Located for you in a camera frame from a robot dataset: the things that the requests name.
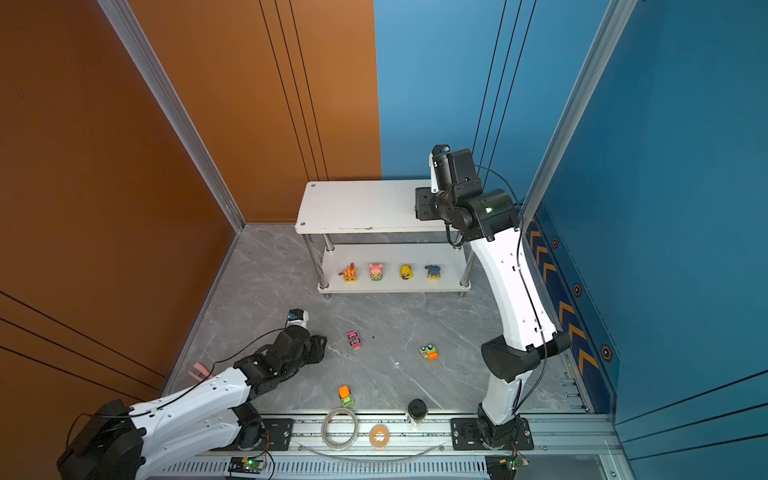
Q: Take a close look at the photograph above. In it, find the clear tape roll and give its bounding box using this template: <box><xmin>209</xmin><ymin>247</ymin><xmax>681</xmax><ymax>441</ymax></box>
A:
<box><xmin>321</xmin><ymin>407</ymin><xmax>360</xmax><ymax>451</ymax></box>

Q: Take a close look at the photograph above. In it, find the orange yellow dragon figure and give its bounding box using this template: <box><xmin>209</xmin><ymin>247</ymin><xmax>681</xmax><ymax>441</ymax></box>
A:
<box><xmin>339</xmin><ymin>263</ymin><xmax>357</xmax><ymax>283</ymax></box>

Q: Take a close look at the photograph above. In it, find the green circuit board right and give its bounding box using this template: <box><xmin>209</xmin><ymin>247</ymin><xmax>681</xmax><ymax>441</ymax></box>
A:
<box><xmin>485</xmin><ymin>455</ymin><xmax>530</xmax><ymax>480</ymax></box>

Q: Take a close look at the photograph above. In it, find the orange green toy truck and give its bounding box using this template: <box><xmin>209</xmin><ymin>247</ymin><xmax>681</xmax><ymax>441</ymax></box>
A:
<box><xmin>338</xmin><ymin>385</ymin><xmax>355</xmax><ymax>409</ymax></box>

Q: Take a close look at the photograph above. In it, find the white two-tier metal shelf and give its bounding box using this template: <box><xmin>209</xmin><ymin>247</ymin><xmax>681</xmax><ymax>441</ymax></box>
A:
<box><xmin>295</xmin><ymin>180</ymin><xmax>474</xmax><ymax>297</ymax></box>

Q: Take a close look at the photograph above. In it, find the black lidded paper cup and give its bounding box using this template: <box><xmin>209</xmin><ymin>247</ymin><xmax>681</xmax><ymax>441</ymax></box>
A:
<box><xmin>406</xmin><ymin>398</ymin><xmax>428</xmax><ymax>427</ymax></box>

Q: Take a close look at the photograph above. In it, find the pink black toy car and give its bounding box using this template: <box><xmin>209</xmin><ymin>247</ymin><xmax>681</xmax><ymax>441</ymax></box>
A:
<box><xmin>347</xmin><ymin>331</ymin><xmax>362</xmax><ymax>351</ymax></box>

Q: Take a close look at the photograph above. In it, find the green circuit board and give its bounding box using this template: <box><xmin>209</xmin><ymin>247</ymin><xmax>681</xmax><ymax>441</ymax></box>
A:
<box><xmin>485</xmin><ymin>455</ymin><xmax>530</xmax><ymax>480</ymax></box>
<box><xmin>227</xmin><ymin>456</ymin><xmax>268</xmax><ymax>476</ymax></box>

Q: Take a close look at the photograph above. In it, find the green orange toy car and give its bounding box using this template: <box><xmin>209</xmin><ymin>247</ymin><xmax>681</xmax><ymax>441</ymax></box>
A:
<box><xmin>419</xmin><ymin>344</ymin><xmax>439</xmax><ymax>360</ymax></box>

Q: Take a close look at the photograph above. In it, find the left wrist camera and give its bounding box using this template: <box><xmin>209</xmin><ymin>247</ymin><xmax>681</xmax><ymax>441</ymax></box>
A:
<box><xmin>285</xmin><ymin>308</ymin><xmax>309</xmax><ymax>328</ymax></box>

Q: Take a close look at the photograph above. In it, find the pink green monster figure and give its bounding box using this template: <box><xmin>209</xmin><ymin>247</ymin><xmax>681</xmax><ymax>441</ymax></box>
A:
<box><xmin>369</xmin><ymin>263</ymin><xmax>383</xmax><ymax>282</ymax></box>

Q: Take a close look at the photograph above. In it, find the tan tape roll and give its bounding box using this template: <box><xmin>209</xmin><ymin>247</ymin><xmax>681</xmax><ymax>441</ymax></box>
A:
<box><xmin>369</xmin><ymin>423</ymin><xmax>390</xmax><ymax>449</ymax></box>

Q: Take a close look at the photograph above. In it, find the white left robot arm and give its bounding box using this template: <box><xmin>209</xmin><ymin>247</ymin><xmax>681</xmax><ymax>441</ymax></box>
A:
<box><xmin>56</xmin><ymin>325</ymin><xmax>327</xmax><ymax>479</ymax></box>

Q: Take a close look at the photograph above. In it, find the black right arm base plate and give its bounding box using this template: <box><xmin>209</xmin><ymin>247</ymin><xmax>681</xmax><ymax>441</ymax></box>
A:
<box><xmin>450</xmin><ymin>416</ymin><xmax>534</xmax><ymax>451</ymax></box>

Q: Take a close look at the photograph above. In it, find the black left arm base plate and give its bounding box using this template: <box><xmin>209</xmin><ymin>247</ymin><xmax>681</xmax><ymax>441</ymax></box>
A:
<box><xmin>233</xmin><ymin>418</ymin><xmax>294</xmax><ymax>452</ymax></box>

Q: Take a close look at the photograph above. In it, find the yellow banana figure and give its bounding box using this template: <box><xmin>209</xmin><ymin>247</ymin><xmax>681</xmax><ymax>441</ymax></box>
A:
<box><xmin>400</xmin><ymin>264</ymin><xmax>413</xmax><ymax>280</ymax></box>

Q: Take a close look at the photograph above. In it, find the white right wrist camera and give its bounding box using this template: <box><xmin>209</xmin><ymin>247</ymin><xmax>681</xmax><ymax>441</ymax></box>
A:
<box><xmin>429</xmin><ymin>144</ymin><xmax>452</xmax><ymax>193</ymax></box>

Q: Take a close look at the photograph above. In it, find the green circuit board left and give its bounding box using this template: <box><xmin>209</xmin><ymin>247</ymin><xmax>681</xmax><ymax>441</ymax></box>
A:
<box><xmin>227</xmin><ymin>456</ymin><xmax>268</xmax><ymax>476</ymax></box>

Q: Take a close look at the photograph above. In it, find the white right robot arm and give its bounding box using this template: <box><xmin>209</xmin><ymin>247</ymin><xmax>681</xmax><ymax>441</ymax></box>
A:
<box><xmin>414</xmin><ymin>145</ymin><xmax>571</xmax><ymax>449</ymax></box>

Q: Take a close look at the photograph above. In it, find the blue yellow duck figure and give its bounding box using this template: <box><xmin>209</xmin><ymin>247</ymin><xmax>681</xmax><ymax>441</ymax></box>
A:
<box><xmin>425</xmin><ymin>264</ymin><xmax>441</xmax><ymax>281</ymax></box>

